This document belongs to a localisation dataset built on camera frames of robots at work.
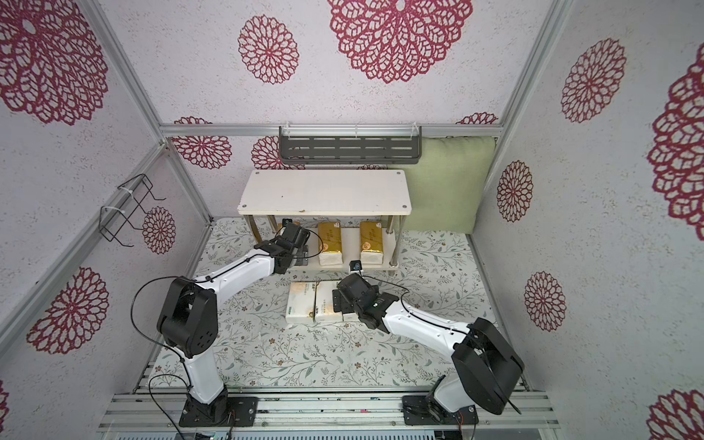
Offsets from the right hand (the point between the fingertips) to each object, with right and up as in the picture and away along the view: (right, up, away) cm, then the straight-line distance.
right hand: (346, 291), depth 86 cm
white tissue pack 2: (-7, -4, +3) cm, 9 cm away
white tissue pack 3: (+1, -9, +2) cm, 9 cm away
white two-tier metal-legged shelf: (+2, +28, +35) cm, 45 cm away
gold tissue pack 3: (+9, +16, +9) cm, 20 cm away
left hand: (-20, +12, +8) cm, 25 cm away
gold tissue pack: (-20, +21, -2) cm, 29 cm away
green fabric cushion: (+36, +37, +14) cm, 53 cm away
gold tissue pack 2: (-5, +18, +11) cm, 22 cm away
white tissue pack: (-15, -5, +4) cm, 16 cm away
